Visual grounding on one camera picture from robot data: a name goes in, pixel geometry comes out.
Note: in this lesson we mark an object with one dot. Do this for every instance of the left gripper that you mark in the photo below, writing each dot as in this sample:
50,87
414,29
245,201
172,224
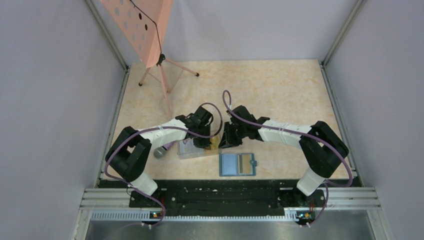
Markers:
204,144

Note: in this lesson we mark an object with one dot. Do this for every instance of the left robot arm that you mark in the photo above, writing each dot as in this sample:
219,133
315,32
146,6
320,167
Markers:
129,153

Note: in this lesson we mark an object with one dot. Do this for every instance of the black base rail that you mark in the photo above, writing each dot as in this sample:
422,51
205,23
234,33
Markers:
227,199

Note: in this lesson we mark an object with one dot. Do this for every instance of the clear plastic card box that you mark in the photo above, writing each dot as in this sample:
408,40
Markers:
199,152

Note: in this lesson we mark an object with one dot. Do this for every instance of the silver credit card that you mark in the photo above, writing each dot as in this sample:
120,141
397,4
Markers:
186,147

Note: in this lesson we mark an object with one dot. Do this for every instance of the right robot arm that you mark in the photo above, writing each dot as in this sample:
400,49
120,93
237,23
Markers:
324,151

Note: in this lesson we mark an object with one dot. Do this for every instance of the purple glitter microphone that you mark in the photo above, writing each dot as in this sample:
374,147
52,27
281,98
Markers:
161,151

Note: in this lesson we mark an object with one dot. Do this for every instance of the pink music stand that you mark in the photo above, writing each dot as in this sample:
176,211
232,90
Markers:
144,24

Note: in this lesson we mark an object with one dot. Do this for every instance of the gold credit card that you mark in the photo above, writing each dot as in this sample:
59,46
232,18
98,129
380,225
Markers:
214,142
245,165

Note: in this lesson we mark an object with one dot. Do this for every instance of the blue leather card holder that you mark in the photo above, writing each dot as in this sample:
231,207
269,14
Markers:
229,165

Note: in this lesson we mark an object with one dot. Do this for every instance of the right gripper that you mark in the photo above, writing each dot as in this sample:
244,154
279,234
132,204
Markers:
227,141

